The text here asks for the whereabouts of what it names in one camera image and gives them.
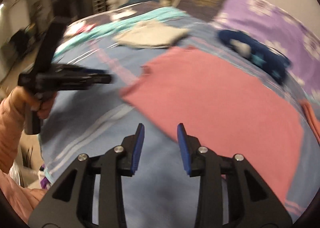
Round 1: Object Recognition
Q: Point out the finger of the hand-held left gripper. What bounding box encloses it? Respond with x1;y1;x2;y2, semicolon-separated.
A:
57;74;112;91
53;65;106;76

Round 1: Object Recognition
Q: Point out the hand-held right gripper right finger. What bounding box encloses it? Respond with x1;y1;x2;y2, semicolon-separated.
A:
177;123;293;228

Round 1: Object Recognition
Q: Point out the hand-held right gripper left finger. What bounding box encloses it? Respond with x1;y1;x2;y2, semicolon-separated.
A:
27;123;145;228

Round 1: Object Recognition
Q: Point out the pink long-sleeved shirt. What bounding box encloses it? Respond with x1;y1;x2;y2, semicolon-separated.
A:
120;46;304;202

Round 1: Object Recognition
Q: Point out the person's left forearm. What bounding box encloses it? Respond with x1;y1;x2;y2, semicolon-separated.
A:
0;86;33;171

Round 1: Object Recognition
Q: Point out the person's left hand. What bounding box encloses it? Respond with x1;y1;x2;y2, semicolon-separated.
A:
24;86;58;120

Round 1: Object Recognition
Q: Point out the blue plaid bedsheet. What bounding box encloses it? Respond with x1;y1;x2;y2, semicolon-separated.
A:
37;16;320;228

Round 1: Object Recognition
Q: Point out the white and pink plush toy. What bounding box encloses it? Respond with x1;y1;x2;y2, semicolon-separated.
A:
75;23;97;35

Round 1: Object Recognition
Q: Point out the teal and dark deer-print quilt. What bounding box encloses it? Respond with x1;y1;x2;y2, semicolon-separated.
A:
52;3;188;59

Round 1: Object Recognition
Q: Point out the beige folded clothing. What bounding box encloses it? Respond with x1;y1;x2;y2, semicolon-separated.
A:
113;20;191;49

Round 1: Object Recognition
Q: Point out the purple patterned cloth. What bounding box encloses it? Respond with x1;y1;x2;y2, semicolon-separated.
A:
37;164;54;190

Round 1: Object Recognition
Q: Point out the navy star-print fleece blanket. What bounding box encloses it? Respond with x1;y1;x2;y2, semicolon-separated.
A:
217;29;292;85

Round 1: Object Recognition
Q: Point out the salmon folded garment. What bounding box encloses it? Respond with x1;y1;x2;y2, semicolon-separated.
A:
300;99;320;144

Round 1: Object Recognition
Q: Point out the purple floral pillow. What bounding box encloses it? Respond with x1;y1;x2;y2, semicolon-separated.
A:
212;0;320;109

